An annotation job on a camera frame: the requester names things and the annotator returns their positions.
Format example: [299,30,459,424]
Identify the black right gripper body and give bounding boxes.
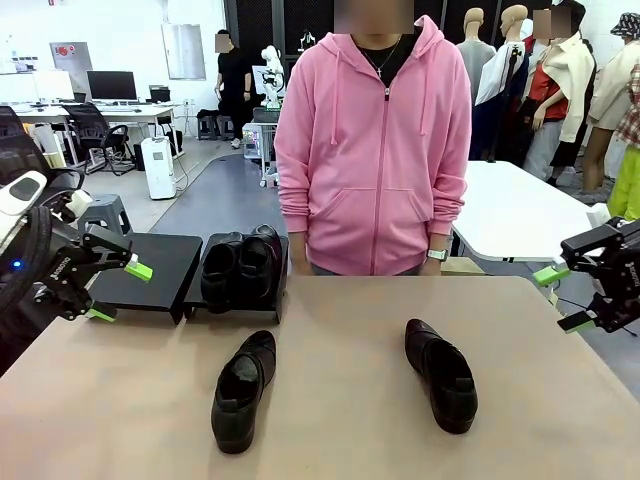
[593,223,640,334]

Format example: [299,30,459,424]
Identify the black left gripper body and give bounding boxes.
[28,233,95,322]

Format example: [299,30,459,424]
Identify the black leather loafer shoe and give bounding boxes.
[199,232,245,315]
[404,318,479,435]
[210,329,278,441]
[238,223,284,307]

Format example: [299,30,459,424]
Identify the person's right forearm pink sleeve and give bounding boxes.
[276,184,315,236]

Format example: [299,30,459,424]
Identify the person's left forearm pink sleeve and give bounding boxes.
[426,184,470,251]

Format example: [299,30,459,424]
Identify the black metal shoe stand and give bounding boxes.
[87,232,203,325]
[182,233,290,325]

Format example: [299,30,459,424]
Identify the person's right hand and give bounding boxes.
[291,232,312,275]

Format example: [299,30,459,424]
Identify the grey plastic stool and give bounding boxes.
[77,193,134,237]

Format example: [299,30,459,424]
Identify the white rounded table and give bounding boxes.
[449,159,612,262]

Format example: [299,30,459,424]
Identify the mannequin plaid shirt neon trousers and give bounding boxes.
[605,64,640,222]

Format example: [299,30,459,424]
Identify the black textured mat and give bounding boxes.
[0,309,54,375]

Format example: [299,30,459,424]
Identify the white air purifier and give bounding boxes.
[140,135,178,200]

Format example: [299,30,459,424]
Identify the tan cardboard box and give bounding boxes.
[442,256,487,276]

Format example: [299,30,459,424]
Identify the black mesh office chair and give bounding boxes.
[0,104,87,201]
[64,102,136,177]

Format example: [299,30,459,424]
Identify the long white office desk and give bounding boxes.
[0,101,177,166]

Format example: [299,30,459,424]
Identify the mannequin red top cream jacket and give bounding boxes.
[522,0,596,182]

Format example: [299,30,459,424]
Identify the black computer monitor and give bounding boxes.
[86,70,138,101]

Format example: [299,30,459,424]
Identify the mannequin in beige jacket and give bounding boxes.
[581,29,640,194]

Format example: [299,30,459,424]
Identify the equipment cart with boxes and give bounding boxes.
[242,107,282,190]

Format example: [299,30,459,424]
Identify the mannequin in white navy jacket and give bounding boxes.
[472,4,532,162]

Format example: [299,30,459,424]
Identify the man in black clothes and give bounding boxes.
[214,29,254,149]

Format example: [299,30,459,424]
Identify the mannequin in grey tank top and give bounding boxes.
[455,7,497,64]

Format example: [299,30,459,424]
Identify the patterned bucket hat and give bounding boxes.
[610,12,640,36]

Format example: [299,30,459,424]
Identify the person in pink hoodie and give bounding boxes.
[273,0,472,277]

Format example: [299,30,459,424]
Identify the small white background robot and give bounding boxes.
[252,45,290,109]

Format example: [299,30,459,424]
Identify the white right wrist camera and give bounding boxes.
[587,203,626,229]

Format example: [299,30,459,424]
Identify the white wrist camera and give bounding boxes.
[587,203,626,229]
[59,189,95,216]

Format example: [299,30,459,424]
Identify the black corrugated cable sleeve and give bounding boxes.
[0,206,54,315]

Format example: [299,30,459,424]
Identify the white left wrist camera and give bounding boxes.
[59,189,95,216]

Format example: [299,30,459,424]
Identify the white wall cabinet panel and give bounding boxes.
[160,22,207,80]

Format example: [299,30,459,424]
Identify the silver cross necklace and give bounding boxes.
[360,35,402,79]

